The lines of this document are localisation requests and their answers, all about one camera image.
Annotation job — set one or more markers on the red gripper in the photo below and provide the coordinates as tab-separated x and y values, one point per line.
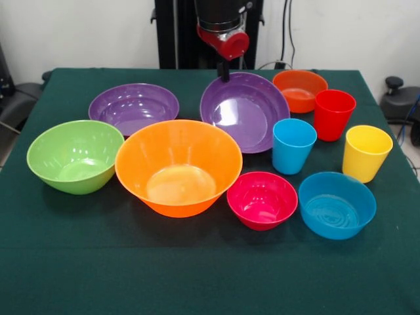
234	46

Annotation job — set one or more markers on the purple plastic bowl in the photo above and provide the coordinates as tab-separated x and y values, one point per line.
133	105
244	115

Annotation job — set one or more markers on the small red-orange plastic bowl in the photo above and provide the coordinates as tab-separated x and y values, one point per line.
300	95

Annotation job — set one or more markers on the blue plastic cup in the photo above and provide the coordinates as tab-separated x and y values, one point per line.
292	147

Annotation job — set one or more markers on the large orange plastic bowl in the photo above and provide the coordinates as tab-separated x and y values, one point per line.
178	170

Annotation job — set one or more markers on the red plastic cup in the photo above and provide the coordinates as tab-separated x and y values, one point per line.
333	121

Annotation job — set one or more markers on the pink plastic bowl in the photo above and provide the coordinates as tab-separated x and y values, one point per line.
262	203

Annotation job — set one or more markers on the yellow plastic cup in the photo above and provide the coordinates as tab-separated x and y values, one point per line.
364	160

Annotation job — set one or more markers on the green plastic bowl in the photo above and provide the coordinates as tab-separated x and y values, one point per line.
75	157

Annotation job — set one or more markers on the blue plastic bowl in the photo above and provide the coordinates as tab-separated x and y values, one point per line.
334	210

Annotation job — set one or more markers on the dark green tablecloth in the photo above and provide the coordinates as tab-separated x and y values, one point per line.
210	262

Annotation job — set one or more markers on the black padded chair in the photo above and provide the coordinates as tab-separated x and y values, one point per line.
19	101

